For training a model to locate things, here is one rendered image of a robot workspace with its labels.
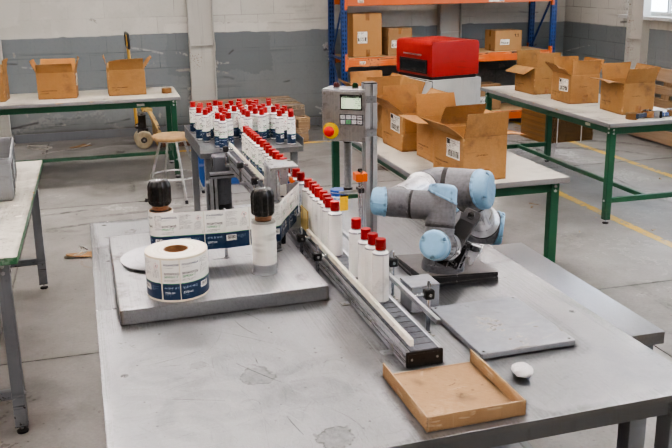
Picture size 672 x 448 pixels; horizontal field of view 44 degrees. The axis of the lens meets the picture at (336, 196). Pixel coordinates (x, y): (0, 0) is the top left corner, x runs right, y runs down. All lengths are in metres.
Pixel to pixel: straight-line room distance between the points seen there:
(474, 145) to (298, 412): 2.64
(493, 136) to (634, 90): 2.52
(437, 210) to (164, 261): 0.95
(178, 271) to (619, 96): 4.84
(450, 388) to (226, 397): 0.58
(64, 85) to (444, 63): 3.60
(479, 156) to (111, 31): 6.53
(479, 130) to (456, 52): 3.96
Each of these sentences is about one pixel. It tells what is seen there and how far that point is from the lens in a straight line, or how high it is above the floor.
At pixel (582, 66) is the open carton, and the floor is 1.09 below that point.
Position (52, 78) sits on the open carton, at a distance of 8.22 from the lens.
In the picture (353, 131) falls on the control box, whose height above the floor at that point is 1.33.
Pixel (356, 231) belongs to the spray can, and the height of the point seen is 1.05.
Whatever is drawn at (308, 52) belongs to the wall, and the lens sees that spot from 10.64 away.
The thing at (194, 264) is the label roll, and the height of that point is 0.99.
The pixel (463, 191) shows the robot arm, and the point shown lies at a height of 1.25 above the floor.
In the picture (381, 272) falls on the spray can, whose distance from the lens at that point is 2.59.
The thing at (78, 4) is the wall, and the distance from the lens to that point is 10.30.
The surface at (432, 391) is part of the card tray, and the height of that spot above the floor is 0.83.
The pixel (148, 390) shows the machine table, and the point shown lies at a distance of 2.30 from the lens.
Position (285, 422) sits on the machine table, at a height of 0.83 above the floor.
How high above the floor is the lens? 1.88
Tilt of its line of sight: 15 degrees down
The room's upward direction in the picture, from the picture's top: 1 degrees counter-clockwise
